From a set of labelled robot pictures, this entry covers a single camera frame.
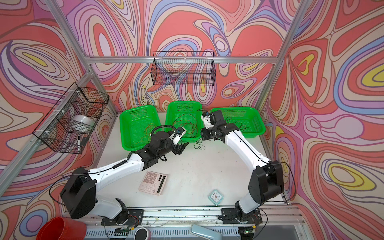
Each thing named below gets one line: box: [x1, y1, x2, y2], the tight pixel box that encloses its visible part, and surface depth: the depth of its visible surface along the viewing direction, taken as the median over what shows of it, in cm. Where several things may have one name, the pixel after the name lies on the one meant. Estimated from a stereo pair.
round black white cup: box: [134, 227, 152, 240], surface depth 66 cm
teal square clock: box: [208, 189, 224, 206], surface depth 80 cm
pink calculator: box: [138, 170, 168, 196], surface depth 84 cm
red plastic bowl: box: [36, 216, 88, 240], surface depth 62 cm
